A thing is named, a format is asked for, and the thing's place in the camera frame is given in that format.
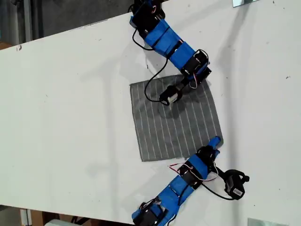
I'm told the brown cardboard box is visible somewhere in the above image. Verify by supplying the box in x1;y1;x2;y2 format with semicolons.
30;209;113;226

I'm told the steel plate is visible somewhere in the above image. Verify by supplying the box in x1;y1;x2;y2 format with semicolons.
232;0;258;8

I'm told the grey striped square towel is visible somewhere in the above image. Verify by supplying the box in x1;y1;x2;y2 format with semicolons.
129;75;224;162

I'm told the black camera stalk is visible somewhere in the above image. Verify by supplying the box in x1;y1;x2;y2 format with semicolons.
173;79;190;92
214;166;230;183

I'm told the black camera box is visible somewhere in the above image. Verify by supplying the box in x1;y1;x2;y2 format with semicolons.
224;169;250;201
159;85;183;106

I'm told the grey metal frame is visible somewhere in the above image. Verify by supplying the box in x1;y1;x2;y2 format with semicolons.
0;0;44;45

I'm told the white container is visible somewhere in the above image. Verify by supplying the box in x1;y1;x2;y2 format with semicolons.
44;218;74;226

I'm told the black camera cable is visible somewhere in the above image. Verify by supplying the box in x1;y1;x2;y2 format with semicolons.
132;28;169;103
199;182;236;201

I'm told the white bracket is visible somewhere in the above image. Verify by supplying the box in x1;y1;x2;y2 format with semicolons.
20;208;32;226

